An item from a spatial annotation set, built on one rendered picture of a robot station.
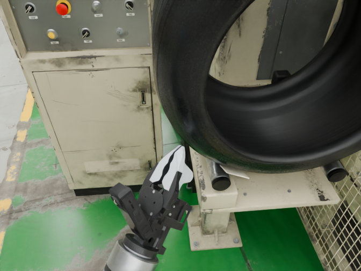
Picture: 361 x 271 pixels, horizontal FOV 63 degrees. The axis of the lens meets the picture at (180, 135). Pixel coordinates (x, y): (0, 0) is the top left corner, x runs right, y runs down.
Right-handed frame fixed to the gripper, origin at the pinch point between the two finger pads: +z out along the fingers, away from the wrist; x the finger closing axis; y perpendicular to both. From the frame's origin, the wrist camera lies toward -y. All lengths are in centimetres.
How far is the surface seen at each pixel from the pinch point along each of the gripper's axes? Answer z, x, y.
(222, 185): -1.9, 1.0, 16.8
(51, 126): -8, -99, 12
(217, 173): 0.0, -0.2, 14.8
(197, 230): -25, -57, 91
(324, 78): 37, 5, 33
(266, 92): 27.9, -6.0, 27.1
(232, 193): -2.5, 1.3, 21.4
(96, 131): -1, -89, 29
